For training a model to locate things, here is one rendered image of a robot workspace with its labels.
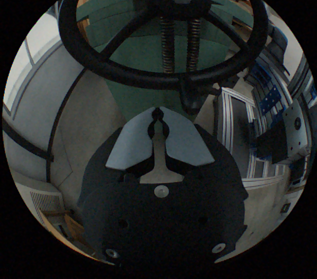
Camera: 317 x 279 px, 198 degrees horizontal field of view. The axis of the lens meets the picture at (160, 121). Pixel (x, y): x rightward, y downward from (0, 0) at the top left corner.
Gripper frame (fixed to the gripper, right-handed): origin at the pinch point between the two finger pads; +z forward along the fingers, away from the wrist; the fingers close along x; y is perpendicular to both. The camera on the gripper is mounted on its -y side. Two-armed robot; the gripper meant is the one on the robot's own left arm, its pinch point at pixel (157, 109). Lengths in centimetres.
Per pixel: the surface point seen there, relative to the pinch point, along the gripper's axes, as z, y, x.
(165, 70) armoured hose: 10.8, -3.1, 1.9
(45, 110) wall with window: 52, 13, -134
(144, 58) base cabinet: 23.7, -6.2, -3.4
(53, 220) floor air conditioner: -60, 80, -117
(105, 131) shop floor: 57, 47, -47
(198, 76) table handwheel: 4.4, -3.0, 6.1
